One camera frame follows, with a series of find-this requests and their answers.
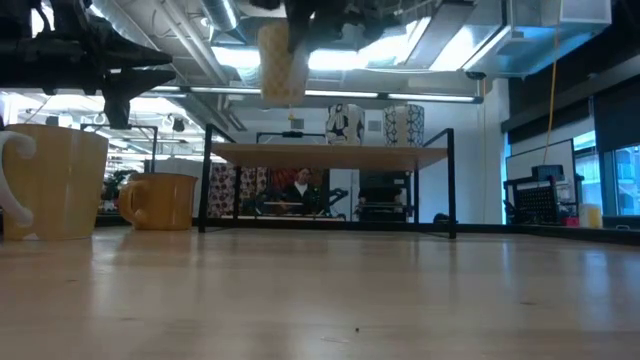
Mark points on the round silver air duct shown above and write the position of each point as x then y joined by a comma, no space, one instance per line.
220,12

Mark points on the mustard yellow mug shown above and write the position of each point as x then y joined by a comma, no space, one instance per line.
165,200

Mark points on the person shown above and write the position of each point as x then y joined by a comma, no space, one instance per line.
301,192

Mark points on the long pendant ceiling light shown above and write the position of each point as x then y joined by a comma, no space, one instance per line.
425,97

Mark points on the whiteboard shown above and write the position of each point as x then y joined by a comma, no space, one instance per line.
540,155

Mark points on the white air vent box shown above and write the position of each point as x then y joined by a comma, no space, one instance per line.
585,11

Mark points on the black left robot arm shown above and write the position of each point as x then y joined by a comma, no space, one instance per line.
70,15

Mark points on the wooden shelf black frame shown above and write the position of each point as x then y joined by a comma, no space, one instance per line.
330,156

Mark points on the patterned fabric panel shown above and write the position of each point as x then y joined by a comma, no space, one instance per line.
222,190

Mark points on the red box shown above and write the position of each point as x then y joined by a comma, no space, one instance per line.
570,221

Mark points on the black pegboard organizer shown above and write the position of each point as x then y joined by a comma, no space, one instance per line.
537,202

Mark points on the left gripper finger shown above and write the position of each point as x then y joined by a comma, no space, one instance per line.
125,55
120,85

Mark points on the black equipment cart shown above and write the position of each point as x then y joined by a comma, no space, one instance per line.
387,195

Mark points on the yellow container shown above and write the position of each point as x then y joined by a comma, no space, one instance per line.
591,216

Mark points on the yellow checkered mug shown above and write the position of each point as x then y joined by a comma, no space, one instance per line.
275,70

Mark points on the white mug bold black pattern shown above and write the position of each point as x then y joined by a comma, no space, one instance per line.
345,125

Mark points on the white mug fine geometric pattern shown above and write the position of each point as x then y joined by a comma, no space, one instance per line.
404,125

